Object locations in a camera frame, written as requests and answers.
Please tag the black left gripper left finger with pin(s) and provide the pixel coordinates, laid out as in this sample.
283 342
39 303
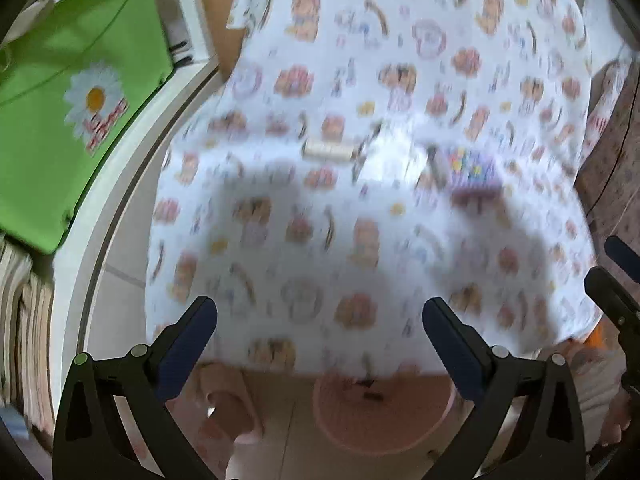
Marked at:
90 440

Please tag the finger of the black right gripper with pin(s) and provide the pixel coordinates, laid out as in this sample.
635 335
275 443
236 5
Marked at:
623 256
610 297

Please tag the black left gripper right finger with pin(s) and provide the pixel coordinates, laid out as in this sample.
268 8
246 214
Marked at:
548 439

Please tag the black thread spool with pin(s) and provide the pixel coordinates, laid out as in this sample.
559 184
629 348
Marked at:
373 396

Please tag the pink trash basket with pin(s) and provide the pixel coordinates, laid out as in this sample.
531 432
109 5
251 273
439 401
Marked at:
413 409

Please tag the person right hand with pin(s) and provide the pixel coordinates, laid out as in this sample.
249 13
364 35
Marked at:
596 373

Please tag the pink slipper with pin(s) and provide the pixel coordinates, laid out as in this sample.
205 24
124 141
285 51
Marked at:
231 407

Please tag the purple patterned small box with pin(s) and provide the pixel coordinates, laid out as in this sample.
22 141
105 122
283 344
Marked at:
464 172

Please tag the crumpled white tissue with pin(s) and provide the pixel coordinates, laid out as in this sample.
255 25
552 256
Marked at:
390 155

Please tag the teddy bear print tablecloth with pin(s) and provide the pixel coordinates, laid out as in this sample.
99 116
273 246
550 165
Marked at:
311 271

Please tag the beige thread spool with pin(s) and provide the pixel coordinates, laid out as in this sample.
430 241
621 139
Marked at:
326 150

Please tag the green plastic storage bin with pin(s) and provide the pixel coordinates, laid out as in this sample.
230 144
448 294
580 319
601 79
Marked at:
69 87

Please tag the white shelf unit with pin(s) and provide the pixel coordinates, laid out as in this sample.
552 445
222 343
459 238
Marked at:
87 294

